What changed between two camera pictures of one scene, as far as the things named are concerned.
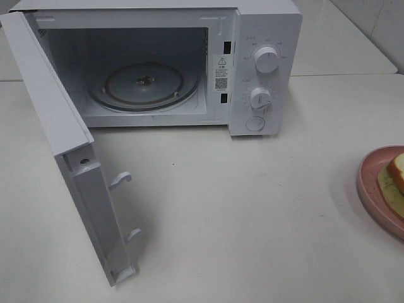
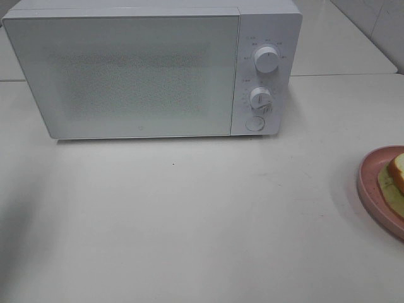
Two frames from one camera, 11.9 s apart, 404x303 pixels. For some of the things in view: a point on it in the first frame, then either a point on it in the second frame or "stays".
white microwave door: (75, 151) to (119, 74)
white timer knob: (261, 99) stays
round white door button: (255, 123) stays
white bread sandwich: (391, 179) stays
